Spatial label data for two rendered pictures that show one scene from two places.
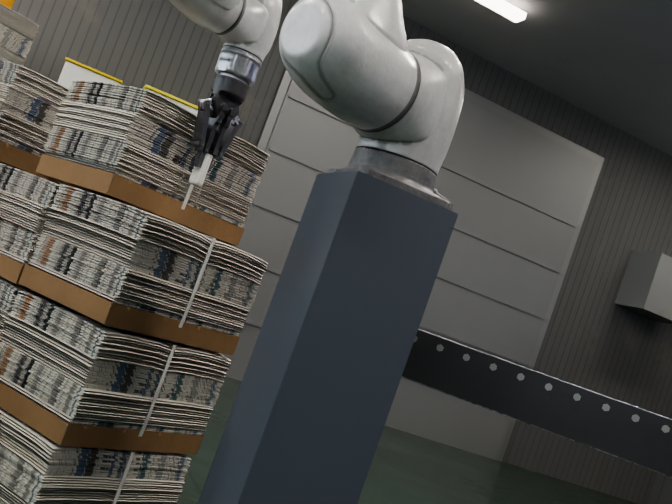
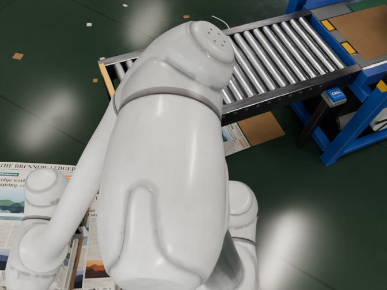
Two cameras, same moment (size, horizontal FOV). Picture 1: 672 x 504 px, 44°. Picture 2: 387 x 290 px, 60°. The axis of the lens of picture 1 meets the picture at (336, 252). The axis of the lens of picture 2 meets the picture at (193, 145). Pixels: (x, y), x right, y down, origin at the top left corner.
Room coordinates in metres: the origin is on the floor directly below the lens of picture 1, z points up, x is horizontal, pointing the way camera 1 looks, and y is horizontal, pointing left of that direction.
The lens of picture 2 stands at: (1.29, 0.30, 2.10)
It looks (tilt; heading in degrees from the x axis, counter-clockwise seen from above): 59 degrees down; 315
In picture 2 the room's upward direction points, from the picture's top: 7 degrees clockwise
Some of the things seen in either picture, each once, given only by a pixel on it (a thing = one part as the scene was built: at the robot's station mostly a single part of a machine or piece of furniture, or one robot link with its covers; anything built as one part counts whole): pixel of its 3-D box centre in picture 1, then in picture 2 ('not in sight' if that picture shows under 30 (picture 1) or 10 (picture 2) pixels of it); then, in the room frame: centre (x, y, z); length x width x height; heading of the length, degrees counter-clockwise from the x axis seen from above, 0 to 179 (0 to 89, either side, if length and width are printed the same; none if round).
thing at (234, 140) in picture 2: not in sight; (220, 139); (2.10, -0.79, 0.00); 0.37 x 0.29 x 0.01; 74
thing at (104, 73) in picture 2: not in sight; (113, 95); (2.30, -0.12, 0.81); 0.43 x 0.03 x 0.02; 164
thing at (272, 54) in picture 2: not in sight; (274, 56); (2.04, -1.01, 0.77); 0.47 x 0.05 x 0.05; 164
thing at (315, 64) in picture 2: not in sight; (302, 49); (1.99, -1.19, 0.77); 0.47 x 0.05 x 0.05; 164
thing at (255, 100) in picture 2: (597, 421); (253, 106); (1.87, -0.68, 0.74); 1.34 x 0.05 x 0.12; 74
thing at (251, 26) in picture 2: not in sight; (212, 42); (2.35, -0.82, 0.74); 1.34 x 0.05 x 0.12; 74
